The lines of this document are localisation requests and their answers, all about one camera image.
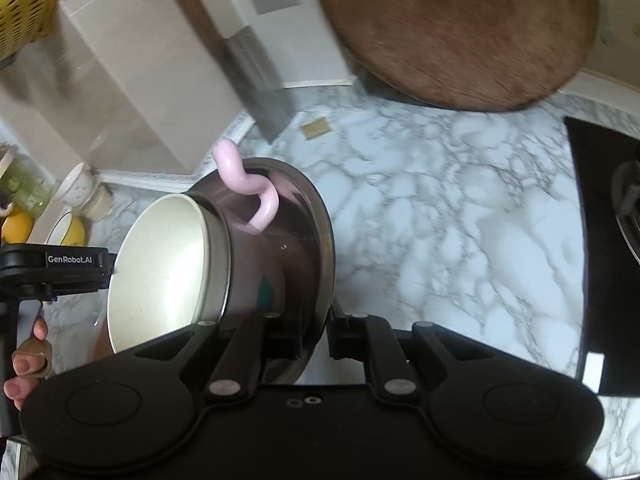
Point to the person's left hand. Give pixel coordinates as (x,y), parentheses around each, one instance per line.
(27,367)

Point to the white patterned teacup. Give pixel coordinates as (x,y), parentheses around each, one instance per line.
(77,187)

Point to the glass jar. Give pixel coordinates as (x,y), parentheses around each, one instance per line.
(25,185)

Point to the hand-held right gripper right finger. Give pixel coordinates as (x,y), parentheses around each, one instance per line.
(380,355)

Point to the yellow round fruit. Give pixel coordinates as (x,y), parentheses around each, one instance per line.
(17,227)

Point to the small beige cup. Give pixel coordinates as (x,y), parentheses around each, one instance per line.
(98,205)

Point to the pink child bowl steel insert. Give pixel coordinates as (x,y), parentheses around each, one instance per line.
(265,210)

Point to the small tan rectangular patch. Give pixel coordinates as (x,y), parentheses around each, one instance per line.
(315,128)

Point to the round wooden cutting board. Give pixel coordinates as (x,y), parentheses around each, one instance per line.
(450,35)

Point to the large stainless steel bowl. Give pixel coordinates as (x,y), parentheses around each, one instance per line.
(305,240)

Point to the black glass stove top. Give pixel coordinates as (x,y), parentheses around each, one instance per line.
(600,310)

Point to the yellow plastic colander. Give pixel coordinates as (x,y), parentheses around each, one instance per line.
(25,0)

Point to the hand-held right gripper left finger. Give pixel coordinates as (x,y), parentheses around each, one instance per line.
(250,345)

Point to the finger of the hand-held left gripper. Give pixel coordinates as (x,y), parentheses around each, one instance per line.
(65,290)

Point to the cream ceramic bowl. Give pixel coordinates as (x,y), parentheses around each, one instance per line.
(160,270)

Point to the gas stove burner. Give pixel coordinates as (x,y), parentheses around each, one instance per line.
(630,210)

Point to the plant print wall sticker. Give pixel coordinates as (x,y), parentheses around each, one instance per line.
(609,25)

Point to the yellow patterned cup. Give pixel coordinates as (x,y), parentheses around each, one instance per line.
(75,233)

